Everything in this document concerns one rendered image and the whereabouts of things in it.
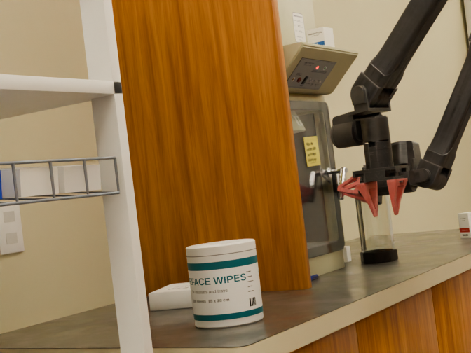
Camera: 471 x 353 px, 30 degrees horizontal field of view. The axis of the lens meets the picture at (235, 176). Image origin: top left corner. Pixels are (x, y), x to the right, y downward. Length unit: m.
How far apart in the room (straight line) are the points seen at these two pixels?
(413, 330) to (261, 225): 0.43
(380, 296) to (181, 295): 0.43
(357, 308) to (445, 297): 0.59
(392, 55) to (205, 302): 0.62
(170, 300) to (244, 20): 0.66
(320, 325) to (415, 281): 0.48
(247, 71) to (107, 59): 0.81
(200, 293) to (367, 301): 0.37
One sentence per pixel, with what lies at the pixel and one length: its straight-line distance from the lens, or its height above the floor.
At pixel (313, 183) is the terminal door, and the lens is 2.26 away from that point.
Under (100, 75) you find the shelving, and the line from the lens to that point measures 1.29.
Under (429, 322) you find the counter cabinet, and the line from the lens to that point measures 2.20.
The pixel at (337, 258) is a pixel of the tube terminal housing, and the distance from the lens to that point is 2.37.
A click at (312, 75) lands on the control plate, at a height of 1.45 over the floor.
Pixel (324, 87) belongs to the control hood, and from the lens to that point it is 2.33.
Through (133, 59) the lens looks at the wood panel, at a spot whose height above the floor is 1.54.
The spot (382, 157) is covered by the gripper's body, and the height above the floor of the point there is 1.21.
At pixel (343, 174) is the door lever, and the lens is 2.31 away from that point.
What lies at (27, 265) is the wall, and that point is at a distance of 2.05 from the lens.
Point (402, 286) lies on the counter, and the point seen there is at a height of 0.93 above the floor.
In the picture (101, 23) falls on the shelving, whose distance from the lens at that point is 1.30.
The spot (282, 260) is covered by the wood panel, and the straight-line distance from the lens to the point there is 2.03.
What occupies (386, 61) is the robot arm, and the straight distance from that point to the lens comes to 1.80.
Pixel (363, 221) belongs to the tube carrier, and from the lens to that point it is 2.42.
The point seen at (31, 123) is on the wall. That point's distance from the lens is 2.10.
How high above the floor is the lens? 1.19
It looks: 1 degrees up
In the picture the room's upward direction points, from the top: 7 degrees counter-clockwise
